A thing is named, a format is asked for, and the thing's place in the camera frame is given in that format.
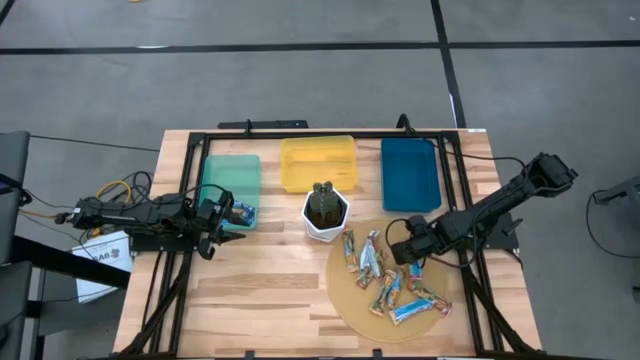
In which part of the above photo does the grey floor stand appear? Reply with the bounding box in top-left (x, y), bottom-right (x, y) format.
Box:
top-left (592, 174), bottom-right (640, 206)

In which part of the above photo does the white paper sheet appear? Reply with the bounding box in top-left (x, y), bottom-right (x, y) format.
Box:
top-left (71, 230), bottom-right (134, 304)

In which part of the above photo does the green cactus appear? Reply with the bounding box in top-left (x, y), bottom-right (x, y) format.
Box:
top-left (310, 180), bottom-right (339, 226)

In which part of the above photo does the black beam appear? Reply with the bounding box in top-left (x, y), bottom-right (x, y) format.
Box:
top-left (9, 234), bottom-right (132, 290)

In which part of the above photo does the black cable bundle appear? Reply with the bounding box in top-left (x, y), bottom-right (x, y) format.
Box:
top-left (119, 170), bottom-right (156, 206)

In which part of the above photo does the yellow plastic bin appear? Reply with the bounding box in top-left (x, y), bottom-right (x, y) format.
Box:
top-left (279, 134), bottom-right (359, 195)

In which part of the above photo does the black bar device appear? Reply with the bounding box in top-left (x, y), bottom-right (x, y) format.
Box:
top-left (217, 119), bottom-right (310, 130)

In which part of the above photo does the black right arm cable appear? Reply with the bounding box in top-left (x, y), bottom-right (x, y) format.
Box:
top-left (439, 142), bottom-right (529, 169)

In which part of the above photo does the thin black floor cable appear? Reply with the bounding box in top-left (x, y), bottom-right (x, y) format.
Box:
top-left (28, 133), bottom-right (161, 153)

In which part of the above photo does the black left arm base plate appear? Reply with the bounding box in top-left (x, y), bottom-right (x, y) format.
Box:
top-left (128, 233), bottom-right (202, 254)

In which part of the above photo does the silver green granola bar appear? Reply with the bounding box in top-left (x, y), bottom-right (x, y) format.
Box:
top-left (370, 247), bottom-right (387, 281)

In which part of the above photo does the yellow cable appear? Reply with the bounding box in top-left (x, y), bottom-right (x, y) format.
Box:
top-left (94, 179), bottom-right (133, 206)

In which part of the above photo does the white faceted plant pot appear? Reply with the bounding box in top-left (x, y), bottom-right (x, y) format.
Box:
top-left (300, 187), bottom-right (351, 244)

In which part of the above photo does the teal translucent plastic bin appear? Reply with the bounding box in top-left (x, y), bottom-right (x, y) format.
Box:
top-left (198, 153), bottom-right (262, 232)

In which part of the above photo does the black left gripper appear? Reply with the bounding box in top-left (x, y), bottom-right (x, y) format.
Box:
top-left (197, 189), bottom-right (251, 261)

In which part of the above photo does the orange green granola bar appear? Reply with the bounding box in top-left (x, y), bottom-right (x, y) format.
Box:
top-left (341, 229), bottom-right (360, 274)

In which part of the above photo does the black cable loop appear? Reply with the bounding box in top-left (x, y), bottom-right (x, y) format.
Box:
top-left (394, 112), bottom-right (422, 137)

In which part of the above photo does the blue plastic bin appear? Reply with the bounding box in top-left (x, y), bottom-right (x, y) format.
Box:
top-left (380, 137), bottom-right (443, 213)

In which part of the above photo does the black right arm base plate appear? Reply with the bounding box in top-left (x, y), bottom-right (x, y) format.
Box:
top-left (477, 212), bottom-right (522, 252)

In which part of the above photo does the black aluminium rig frame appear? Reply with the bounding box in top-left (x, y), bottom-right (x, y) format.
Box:
top-left (117, 127), bottom-right (544, 359)

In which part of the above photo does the red green granola bar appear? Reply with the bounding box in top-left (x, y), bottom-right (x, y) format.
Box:
top-left (406, 279), bottom-right (454, 318)

